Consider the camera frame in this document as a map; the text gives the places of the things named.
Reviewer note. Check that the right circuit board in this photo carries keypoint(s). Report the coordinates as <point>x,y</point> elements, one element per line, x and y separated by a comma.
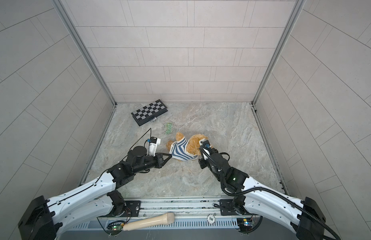
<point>245,225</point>

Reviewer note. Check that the left green circuit board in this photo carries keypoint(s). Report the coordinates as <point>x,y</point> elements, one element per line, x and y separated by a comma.
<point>115,228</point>

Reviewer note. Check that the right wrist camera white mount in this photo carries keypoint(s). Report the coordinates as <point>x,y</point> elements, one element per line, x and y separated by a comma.
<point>205,145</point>

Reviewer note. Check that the blue white striped sweater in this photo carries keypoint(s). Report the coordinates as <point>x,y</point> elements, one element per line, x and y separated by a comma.
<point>178,150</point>

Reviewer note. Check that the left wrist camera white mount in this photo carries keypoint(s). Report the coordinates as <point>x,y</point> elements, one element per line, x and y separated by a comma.
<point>153,143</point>

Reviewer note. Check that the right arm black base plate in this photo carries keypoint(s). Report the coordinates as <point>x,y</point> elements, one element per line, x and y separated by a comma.
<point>226,208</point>

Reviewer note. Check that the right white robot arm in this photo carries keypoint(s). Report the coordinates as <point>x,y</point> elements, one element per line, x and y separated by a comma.
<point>302,217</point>

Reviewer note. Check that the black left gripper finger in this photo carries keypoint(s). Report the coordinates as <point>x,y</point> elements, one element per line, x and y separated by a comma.
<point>164,161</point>
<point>162,155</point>

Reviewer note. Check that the folded black chess board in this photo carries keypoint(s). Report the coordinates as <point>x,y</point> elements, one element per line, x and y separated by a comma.
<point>149,112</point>

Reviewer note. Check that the green brick pattern plastic bag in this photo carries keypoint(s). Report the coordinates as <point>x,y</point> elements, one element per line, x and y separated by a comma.
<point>168,128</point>

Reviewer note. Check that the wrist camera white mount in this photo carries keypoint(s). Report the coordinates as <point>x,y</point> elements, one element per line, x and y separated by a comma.
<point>153,143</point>
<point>205,145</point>

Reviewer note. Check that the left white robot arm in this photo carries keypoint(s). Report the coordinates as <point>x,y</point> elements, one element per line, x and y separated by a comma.
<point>46,219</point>

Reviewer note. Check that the beige wooden handle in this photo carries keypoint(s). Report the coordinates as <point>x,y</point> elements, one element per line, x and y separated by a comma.
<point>164,219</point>

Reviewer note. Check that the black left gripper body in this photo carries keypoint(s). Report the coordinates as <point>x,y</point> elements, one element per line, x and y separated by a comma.
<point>149,163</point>

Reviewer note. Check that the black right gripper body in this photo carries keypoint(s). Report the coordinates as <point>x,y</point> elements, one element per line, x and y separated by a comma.
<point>203,164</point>

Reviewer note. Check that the brown teddy bear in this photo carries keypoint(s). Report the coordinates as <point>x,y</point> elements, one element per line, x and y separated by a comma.
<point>193,147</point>

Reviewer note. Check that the aluminium mounting rail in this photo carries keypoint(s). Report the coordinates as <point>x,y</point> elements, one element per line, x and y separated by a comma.
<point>179,207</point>

